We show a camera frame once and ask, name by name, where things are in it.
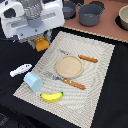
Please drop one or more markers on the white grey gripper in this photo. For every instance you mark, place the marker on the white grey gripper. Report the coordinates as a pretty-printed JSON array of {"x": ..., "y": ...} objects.
[{"x": 26, "y": 20}]

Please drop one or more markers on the white toy fish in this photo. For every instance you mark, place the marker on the white toy fish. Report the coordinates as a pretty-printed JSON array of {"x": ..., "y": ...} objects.
[{"x": 21, "y": 69}]

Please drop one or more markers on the light blue cup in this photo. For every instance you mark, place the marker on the light blue cup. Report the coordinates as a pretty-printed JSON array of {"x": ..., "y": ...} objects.
[{"x": 33, "y": 81}]

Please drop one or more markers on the yellow banana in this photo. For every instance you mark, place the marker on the yellow banana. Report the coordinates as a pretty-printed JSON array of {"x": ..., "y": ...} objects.
[{"x": 52, "y": 97}]

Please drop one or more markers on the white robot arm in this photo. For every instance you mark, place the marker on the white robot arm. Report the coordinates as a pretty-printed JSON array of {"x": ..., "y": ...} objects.
[{"x": 26, "y": 20}]

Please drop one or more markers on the round beige plate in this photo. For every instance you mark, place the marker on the round beige plate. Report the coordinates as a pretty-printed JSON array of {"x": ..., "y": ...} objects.
[{"x": 69, "y": 66}]

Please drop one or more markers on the pink stove board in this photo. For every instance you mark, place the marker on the pink stove board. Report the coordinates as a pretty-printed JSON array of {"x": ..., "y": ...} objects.
[{"x": 106, "y": 27}]

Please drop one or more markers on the beige bowl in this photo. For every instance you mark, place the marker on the beige bowl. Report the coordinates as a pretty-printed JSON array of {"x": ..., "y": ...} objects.
[{"x": 123, "y": 14}]

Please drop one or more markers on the grey saucepan with handle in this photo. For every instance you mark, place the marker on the grey saucepan with handle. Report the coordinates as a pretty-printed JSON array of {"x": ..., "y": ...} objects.
[{"x": 69, "y": 9}]

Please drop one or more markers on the fork with wooden handle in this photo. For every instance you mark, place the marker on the fork with wooden handle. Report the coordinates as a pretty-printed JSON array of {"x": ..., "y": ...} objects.
[{"x": 55, "y": 77}]

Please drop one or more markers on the grey pot with handles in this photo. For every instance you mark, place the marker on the grey pot with handles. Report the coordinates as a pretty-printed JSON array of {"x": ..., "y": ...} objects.
[{"x": 89, "y": 14}]

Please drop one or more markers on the knife with wooden handle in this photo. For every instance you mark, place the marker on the knife with wooden handle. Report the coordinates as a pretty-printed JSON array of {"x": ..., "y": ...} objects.
[{"x": 80, "y": 56}]

